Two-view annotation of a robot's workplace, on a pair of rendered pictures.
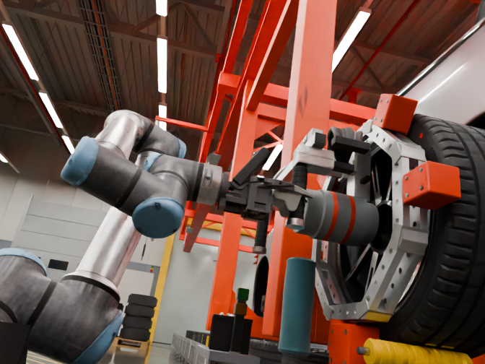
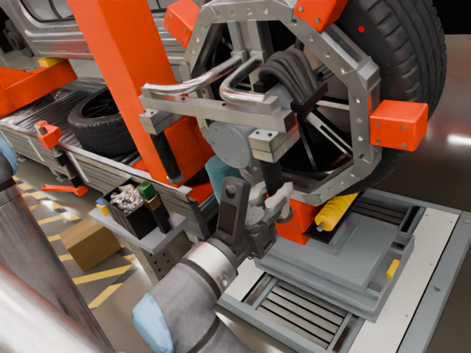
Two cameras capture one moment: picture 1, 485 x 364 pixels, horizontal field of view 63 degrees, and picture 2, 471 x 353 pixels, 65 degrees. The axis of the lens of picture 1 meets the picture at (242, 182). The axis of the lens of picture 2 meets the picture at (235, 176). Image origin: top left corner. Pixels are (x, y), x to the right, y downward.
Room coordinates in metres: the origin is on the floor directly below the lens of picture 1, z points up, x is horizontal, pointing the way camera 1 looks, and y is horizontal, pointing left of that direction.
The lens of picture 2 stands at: (0.41, 0.23, 1.28)
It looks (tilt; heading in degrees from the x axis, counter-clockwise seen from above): 35 degrees down; 328
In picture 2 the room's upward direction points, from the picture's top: 17 degrees counter-clockwise
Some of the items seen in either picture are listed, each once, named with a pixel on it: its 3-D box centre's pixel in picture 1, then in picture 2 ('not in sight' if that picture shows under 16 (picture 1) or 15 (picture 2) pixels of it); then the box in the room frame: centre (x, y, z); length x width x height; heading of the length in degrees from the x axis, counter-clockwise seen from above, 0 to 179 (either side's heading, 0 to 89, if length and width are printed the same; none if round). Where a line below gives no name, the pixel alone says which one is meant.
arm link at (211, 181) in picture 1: (211, 184); (211, 268); (0.83, 0.07, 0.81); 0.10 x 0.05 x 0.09; 9
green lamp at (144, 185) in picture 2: (242, 294); (146, 190); (1.41, -0.06, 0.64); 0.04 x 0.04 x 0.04; 9
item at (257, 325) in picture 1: (258, 315); (31, 71); (3.52, -0.30, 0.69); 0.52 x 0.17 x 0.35; 99
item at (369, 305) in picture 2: not in sight; (330, 251); (1.09, -0.51, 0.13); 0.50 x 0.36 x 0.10; 9
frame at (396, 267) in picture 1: (356, 222); (270, 109); (1.06, -0.34, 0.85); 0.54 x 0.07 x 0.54; 9
